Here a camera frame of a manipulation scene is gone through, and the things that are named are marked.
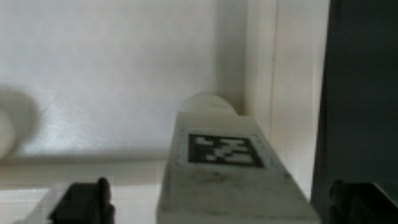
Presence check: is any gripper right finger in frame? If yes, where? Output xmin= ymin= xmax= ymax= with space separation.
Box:
xmin=328 ymin=180 xmax=398 ymax=224

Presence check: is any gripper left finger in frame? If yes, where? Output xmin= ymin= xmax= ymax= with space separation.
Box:
xmin=47 ymin=178 xmax=115 ymax=224

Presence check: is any white table leg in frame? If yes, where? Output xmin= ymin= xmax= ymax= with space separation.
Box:
xmin=156 ymin=94 xmax=319 ymax=224

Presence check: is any white square table top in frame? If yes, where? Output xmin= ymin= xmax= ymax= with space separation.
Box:
xmin=0 ymin=0 xmax=330 ymax=224

